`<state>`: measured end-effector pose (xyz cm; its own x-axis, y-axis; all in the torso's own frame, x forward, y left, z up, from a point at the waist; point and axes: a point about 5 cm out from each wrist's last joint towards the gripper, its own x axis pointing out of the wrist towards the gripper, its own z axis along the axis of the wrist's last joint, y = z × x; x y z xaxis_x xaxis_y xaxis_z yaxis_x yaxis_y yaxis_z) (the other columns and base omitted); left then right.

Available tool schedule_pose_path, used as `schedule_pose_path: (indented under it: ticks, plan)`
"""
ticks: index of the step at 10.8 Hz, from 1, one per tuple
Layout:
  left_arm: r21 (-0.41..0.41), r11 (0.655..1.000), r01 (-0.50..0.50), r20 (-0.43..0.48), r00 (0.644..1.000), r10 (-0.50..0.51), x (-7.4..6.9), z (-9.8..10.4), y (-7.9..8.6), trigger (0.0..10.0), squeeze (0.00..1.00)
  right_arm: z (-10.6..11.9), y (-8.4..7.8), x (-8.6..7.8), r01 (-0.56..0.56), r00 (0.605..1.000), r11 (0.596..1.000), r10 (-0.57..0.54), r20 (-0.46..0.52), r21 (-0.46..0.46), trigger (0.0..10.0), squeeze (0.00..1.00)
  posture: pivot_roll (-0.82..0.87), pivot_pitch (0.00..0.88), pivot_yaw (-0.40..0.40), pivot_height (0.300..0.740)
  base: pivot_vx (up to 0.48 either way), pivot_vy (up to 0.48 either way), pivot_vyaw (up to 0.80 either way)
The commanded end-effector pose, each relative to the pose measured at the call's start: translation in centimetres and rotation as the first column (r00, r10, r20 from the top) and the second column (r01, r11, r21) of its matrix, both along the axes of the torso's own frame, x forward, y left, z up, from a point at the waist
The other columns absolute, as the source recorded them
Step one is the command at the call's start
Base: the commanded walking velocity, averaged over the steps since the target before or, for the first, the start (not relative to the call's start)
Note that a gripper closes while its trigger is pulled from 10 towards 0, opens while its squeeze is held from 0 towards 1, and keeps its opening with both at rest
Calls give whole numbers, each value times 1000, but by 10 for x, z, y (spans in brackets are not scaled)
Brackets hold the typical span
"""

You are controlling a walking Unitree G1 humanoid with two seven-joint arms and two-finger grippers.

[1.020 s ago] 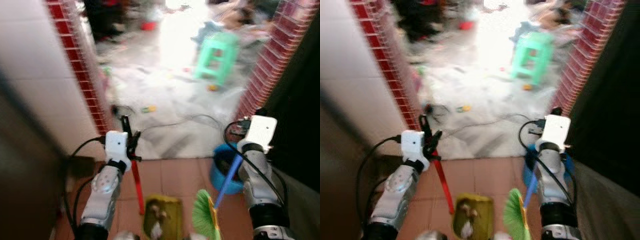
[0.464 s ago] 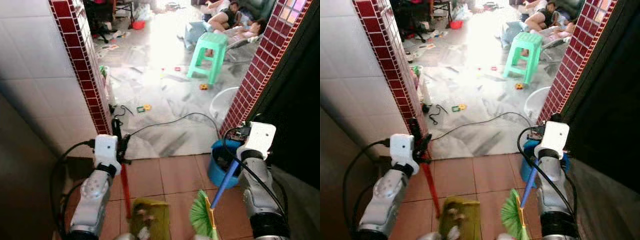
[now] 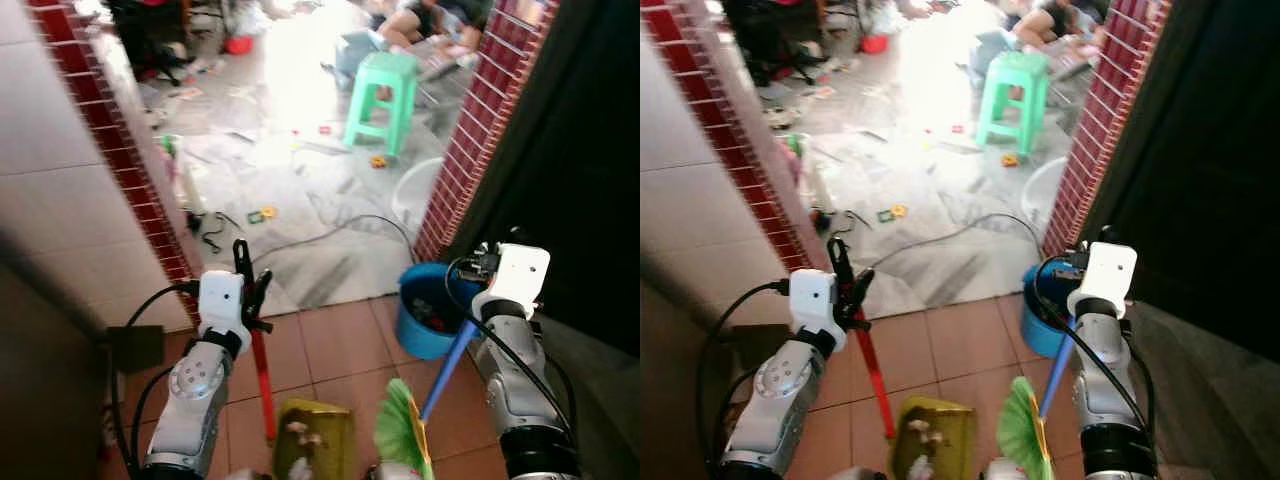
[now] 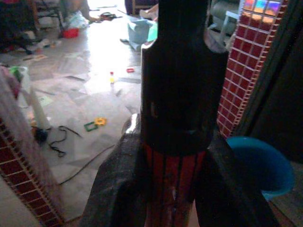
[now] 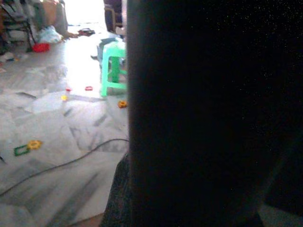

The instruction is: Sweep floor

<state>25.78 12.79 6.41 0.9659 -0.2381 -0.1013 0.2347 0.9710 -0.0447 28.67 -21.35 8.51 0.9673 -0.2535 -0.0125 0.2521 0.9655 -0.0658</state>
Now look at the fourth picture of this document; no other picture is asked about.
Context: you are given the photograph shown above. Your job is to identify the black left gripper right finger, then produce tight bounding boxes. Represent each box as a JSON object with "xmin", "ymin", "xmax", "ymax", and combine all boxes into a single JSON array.
[{"xmin": 194, "ymin": 131, "xmax": 281, "ymax": 227}]

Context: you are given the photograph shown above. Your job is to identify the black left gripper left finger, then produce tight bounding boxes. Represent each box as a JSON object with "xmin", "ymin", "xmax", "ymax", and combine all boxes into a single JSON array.
[{"xmin": 79, "ymin": 113, "xmax": 149, "ymax": 227}]

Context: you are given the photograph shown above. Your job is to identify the yellow dustpan with red handle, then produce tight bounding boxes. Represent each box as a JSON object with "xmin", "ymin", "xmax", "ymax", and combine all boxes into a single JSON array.
[{"xmin": 140, "ymin": 0, "xmax": 230, "ymax": 227}]

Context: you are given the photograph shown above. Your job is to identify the blue plastic bucket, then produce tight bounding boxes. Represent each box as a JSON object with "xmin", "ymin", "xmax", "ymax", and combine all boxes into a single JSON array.
[{"xmin": 226, "ymin": 136, "xmax": 296, "ymax": 201}]

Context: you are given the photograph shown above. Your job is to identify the white tapered plastic piece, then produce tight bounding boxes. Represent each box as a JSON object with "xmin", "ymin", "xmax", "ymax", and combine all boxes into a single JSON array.
[{"xmin": 29, "ymin": 87, "xmax": 52, "ymax": 130}]

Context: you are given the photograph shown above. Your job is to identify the pale pink cloth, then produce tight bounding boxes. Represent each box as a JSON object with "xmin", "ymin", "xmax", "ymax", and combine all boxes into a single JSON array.
[{"xmin": 0, "ymin": 65, "xmax": 31, "ymax": 133}]

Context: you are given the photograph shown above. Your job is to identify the pale blue box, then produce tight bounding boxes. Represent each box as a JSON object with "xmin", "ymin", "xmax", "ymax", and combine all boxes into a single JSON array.
[{"xmin": 120, "ymin": 18, "xmax": 154, "ymax": 52}]

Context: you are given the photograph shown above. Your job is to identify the small red container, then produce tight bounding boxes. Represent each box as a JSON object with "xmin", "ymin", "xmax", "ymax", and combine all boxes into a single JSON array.
[{"xmin": 62, "ymin": 27, "xmax": 80, "ymax": 39}]

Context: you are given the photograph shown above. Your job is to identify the white plastic bag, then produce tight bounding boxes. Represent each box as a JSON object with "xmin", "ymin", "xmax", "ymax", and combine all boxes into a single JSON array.
[{"xmin": 67, "ymin": 10, "xmax": 89, "ymax": 29}]

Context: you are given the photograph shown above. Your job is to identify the person bare foot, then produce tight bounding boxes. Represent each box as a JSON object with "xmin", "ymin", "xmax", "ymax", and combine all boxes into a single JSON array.
[{"xmin": 139, "ymin": 3, "xmax": 159, "ymax": 18}]

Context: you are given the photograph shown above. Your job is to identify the person bare leg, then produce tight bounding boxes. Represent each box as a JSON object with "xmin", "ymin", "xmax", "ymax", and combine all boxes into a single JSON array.
[{"xmin": 73, "ymin": 0, "xmax": 101, "ymax": 23}]

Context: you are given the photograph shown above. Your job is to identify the black chair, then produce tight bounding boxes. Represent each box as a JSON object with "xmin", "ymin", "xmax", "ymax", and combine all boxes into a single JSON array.
[{"xmin": 0, "ymin": 0, "xmax": 41, "ymax": 54}]

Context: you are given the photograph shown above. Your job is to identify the thin black floor cable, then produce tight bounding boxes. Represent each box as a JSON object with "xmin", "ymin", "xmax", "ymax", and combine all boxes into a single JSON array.
[{"xmin": 58, "ymin": 144, "xmax": 116, "ymax": 185}]

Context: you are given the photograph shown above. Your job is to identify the green square toy frame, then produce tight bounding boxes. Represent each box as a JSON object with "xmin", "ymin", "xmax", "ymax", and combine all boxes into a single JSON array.
[{"xmin": 83, "ymin": 122, "xmax": 99, "ymax": 132}]

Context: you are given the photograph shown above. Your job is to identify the tangled black string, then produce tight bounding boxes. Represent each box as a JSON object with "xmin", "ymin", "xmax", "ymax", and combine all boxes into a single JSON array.
[{"xmin": 48, "ymin": 125, "xmax": 82, "ymax": 158}]

